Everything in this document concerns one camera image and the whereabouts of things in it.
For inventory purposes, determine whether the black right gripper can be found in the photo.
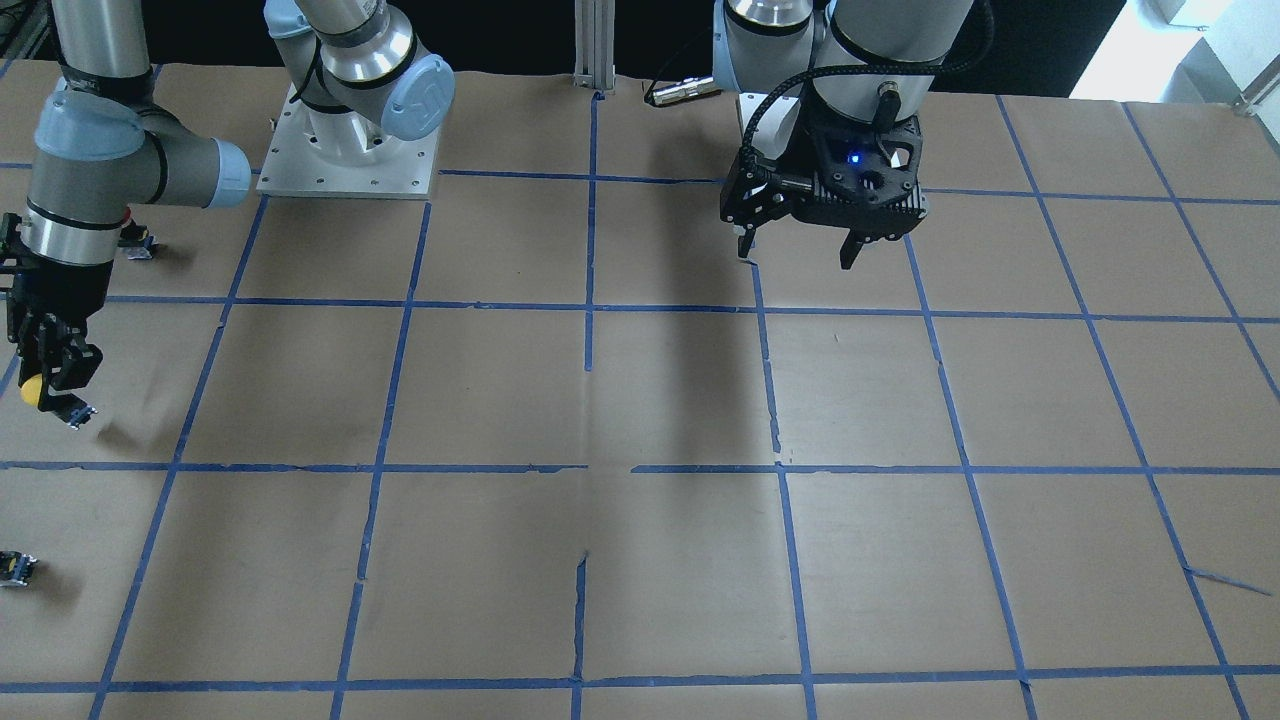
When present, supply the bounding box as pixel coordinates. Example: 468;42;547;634
3;215;109;395

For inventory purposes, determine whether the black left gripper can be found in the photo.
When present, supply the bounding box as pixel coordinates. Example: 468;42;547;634
719;95;929;272

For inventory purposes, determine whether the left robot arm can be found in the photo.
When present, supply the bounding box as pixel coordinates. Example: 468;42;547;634
712;1;995;269

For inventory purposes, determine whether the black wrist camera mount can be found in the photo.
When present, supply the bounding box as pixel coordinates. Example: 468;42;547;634
794;115;929;240

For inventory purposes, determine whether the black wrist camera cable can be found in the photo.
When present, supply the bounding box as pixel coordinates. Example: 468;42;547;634
739;0;996;191

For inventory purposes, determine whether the aluminium frame post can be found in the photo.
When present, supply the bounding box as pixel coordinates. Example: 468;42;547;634
573;0;616;94

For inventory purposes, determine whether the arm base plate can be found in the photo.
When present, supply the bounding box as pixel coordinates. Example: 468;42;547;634
257;86;442;201

